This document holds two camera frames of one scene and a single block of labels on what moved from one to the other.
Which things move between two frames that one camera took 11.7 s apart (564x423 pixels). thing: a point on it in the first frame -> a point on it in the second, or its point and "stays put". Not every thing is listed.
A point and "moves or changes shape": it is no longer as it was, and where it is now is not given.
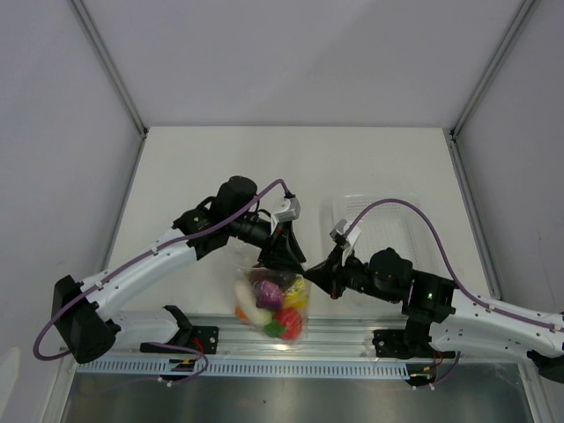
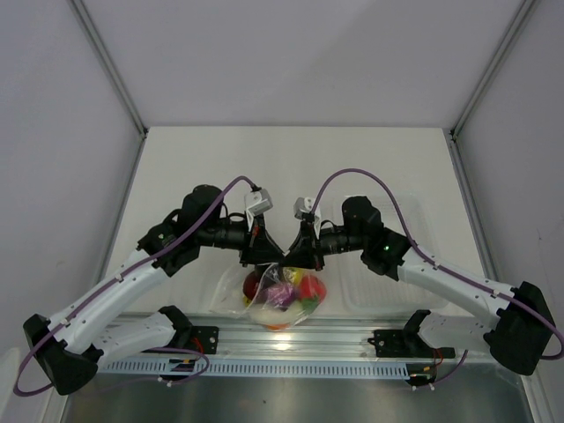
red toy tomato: [293, 320] -> [312, 288]
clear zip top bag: [273, 303] moves or changes shape
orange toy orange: [240, 313] -> [277, 327]
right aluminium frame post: [505, 48] stays put
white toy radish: [245, 296] -> [268, 315]
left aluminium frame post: [92, 33] stays put
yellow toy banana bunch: [297, 295] moves or changes shape
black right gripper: [326, 277] -> [302, 253]
